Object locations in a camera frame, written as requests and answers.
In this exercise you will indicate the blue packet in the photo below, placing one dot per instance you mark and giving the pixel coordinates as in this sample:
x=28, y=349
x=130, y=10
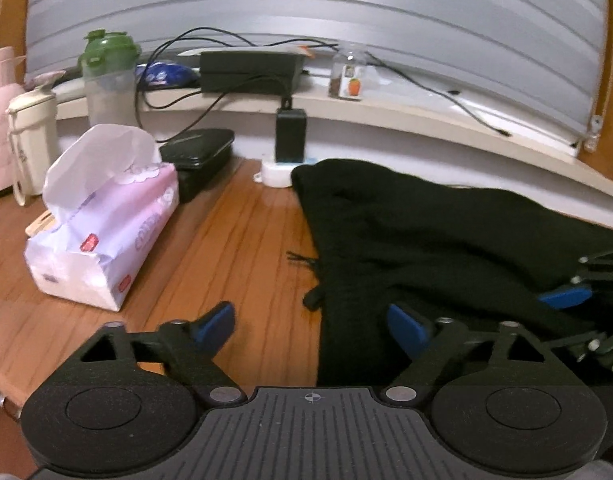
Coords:
x=166, y=75

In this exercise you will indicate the clear plastic bag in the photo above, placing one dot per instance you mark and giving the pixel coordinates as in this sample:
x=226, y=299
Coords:
x=411, y=85

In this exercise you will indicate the white power strip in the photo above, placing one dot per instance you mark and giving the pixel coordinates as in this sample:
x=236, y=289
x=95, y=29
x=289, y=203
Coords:
x=274, y=175

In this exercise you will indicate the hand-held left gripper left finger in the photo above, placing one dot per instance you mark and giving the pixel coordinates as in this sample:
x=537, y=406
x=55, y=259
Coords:
x=214, y=327

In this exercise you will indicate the black pants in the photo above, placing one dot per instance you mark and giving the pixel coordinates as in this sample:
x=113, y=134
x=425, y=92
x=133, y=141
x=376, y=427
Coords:
x=411, y=240

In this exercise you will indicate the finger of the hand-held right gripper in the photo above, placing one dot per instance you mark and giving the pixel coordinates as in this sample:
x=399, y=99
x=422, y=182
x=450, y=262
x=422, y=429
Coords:
x=606, y=350
x=566, y=297

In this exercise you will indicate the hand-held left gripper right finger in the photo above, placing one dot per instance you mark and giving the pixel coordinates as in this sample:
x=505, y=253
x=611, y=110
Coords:
x=409, y=330

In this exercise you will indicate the beige window sill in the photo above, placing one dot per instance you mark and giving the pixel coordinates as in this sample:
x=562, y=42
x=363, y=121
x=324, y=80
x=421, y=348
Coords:
x=411, y=117

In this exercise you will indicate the cream cup with lid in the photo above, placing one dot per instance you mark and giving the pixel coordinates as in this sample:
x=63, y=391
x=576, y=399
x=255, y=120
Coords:
x=31, y=145

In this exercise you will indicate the glass jar with orange label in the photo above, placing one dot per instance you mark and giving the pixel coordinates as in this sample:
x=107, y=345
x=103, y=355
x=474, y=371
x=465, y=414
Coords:
x=349, y=75

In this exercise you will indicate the small wooden item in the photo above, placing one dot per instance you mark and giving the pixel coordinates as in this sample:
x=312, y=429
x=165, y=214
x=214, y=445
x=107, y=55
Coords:
x=39, y=224

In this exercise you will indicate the grey window blind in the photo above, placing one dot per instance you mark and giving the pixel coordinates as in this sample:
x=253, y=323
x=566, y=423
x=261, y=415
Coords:
x=336, y=5

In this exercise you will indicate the pink tissue pack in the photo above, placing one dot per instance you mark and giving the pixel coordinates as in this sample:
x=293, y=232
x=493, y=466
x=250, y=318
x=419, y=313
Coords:
x=101, y=240

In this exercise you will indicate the black case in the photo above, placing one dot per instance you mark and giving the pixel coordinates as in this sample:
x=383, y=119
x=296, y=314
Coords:
x=199, y=160

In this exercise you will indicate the black power adapter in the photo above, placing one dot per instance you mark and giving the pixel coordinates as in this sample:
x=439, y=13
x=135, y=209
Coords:
x=290, y=135

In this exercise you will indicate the green lid plastic bottle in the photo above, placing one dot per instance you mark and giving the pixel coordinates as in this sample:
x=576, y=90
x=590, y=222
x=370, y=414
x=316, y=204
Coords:
x=109, y=95

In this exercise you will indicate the black electronics box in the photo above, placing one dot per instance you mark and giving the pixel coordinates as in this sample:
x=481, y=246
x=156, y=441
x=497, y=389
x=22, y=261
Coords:
x=246, y=70

